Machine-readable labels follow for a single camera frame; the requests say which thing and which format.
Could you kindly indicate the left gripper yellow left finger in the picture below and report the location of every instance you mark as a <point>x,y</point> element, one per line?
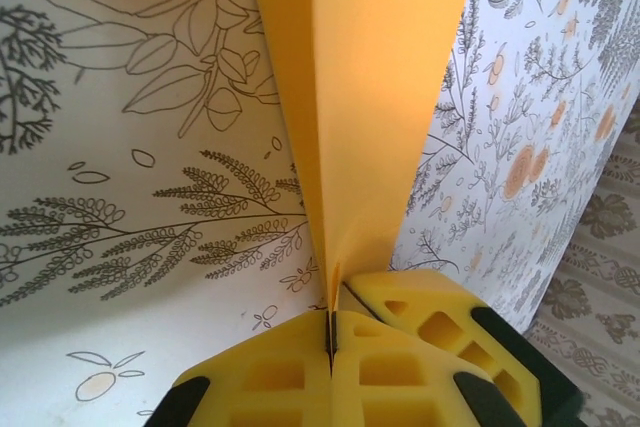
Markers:
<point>280,382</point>

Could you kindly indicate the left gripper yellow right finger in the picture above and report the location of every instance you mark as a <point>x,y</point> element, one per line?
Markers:
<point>400,387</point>

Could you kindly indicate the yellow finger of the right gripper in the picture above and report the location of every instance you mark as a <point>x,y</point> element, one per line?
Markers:
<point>435,297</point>

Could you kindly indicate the orange cloth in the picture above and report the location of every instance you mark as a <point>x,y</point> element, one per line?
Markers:
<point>360,97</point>

